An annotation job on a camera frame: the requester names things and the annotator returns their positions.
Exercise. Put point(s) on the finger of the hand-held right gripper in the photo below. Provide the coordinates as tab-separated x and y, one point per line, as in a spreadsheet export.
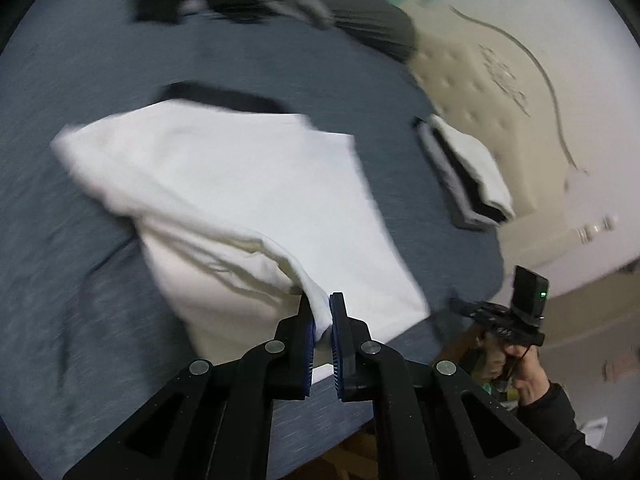
470	308

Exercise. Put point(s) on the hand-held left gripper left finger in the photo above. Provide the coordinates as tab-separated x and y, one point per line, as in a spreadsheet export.
309	350

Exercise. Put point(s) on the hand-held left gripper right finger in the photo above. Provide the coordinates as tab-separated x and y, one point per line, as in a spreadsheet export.
337	350

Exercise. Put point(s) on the white polo shirt black trim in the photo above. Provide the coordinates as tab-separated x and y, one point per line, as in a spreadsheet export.
240	185

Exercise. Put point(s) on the person's right forearm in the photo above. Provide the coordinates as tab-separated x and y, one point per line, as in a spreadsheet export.
560	435

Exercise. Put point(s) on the person's right hand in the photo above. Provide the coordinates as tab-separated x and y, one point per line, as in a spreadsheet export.
530	375

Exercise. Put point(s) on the black folded garment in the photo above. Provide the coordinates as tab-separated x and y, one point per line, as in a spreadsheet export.
470	195

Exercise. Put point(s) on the cream tufted headboard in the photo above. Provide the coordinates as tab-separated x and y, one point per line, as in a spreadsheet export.
500	70

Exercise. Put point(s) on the blue-grey patterned bed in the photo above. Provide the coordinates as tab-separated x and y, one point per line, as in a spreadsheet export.
75	285

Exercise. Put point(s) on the dark grey rolled duvet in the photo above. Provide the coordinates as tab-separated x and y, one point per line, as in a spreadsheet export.
370	15

